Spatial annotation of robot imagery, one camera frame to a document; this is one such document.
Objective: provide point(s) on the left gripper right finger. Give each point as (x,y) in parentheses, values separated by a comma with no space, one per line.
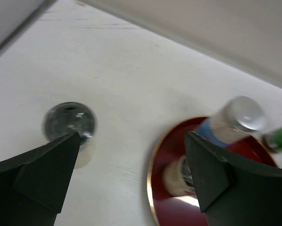
(233,190)

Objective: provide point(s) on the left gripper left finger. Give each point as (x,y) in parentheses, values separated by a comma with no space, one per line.
(33,185)

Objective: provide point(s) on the black-cap glass jar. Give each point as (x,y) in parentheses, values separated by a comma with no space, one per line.
(177,178)

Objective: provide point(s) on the silver-lid spice jar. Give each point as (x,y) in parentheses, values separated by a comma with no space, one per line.
(236,120)

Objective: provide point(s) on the black grinder-top shaker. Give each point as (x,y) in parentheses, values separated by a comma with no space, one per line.
(70,117)

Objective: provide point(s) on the red round lacquer tray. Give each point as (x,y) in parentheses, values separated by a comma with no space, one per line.
(168,210)

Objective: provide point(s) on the left metal table rail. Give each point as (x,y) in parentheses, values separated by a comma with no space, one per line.
(16,16)

